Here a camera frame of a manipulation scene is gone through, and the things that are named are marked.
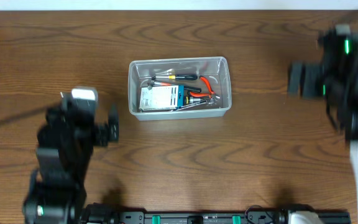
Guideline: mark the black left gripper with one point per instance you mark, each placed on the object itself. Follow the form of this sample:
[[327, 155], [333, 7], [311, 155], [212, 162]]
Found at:
[[103, 134]]

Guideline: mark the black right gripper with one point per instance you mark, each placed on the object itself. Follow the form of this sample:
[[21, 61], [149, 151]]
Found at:
[[309, 78]]

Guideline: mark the blue white cardboard box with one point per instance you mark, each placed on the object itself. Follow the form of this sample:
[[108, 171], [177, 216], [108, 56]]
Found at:
[[162, 98]]

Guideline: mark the small yellow precision screwdriver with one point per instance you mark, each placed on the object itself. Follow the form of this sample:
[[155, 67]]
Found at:
[[189, 77]]

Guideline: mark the yellow black stubby screwdriver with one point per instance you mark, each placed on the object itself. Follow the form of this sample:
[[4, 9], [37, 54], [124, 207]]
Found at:
[[190, 100]]

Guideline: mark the thin metal wrench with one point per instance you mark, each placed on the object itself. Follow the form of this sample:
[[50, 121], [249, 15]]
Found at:
[[208, 101]]

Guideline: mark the red handled pliers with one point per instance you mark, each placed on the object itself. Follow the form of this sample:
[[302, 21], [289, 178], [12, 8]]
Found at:
[[207, 91]]

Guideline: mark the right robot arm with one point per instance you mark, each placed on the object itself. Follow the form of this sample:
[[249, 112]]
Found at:
[[335, 79]]

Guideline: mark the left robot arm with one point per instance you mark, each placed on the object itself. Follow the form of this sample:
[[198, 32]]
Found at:
[[65, 146]]

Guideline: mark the clear plastic container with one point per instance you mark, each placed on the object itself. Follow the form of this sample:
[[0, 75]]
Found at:
[[215, 69]]

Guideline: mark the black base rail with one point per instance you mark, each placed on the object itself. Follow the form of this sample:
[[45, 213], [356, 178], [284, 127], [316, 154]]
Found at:
[[297, 213]]

